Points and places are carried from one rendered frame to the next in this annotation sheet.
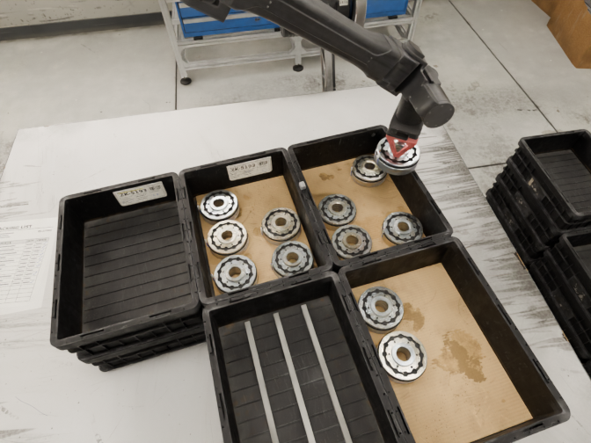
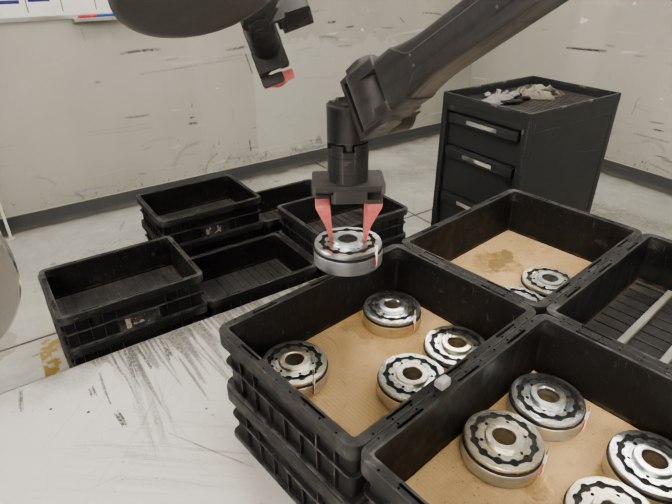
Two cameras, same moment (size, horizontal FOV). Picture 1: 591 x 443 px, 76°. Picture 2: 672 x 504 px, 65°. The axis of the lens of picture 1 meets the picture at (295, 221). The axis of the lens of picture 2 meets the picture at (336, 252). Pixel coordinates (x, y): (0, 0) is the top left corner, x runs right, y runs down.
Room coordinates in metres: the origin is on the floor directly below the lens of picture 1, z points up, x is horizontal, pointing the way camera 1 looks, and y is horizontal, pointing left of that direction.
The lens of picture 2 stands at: (0.96, 0.37, 1.41)
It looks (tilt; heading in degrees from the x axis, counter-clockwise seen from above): 30 degrees down; 244
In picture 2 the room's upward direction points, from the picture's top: straight up
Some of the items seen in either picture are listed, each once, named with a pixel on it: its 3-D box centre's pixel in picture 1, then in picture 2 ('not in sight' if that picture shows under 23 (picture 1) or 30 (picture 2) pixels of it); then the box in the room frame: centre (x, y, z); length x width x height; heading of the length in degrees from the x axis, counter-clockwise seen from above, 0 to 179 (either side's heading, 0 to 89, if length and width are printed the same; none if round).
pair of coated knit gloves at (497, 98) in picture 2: not in sight; (498, 96); (-0.66, -1.36, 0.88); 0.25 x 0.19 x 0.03; 9
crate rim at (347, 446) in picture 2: (362, 188); (380, 325); (0.62, -0.18, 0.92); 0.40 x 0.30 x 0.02; 16
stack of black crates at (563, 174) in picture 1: (550, 204); (134, 332); (0.95, -1.09, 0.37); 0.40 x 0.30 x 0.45; 8
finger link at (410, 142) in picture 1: (402, 138); (355, 212); (0.63, -0.24, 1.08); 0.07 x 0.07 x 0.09; 66
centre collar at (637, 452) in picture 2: (235, 272); (654, 460); (0.41, 0.15, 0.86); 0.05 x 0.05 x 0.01
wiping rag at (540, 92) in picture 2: not in sight; (539, 90); (-0.90, -1.37, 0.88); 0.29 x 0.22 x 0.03; 9
